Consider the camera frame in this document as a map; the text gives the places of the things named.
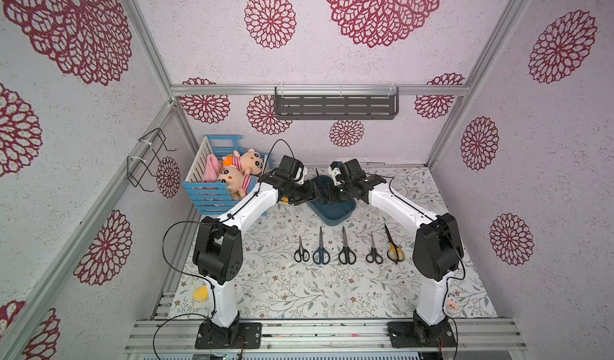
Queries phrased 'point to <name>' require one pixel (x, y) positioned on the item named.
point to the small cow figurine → (452, 305)
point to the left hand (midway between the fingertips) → (315, 196)
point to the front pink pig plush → (238, 182)
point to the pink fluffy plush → (213, 166)
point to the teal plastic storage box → (332, 203)
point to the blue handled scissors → (321, 255)
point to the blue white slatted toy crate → (209, 198)
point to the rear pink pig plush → (250, 162)
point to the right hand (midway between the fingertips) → (329, 195)
